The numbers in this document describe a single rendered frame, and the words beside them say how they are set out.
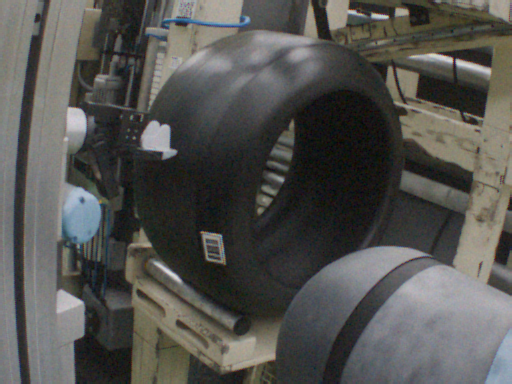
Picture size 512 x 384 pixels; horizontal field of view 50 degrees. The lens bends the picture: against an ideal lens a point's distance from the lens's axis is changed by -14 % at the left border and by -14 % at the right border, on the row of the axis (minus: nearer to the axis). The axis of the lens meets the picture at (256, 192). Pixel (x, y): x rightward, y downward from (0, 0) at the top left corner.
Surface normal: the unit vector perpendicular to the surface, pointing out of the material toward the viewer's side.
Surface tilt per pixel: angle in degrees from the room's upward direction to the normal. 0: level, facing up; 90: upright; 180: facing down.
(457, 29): 90
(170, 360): 90
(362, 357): 75
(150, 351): 90
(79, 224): 90
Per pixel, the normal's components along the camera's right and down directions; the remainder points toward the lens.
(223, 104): -0.36, -0.35
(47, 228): 0.87, 0.26
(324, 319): -0.78, -0.33
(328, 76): 0.64, 0.11
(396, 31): -0.73, 0.05
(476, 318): -0.19, -0.86
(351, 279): -0.48, -0.72
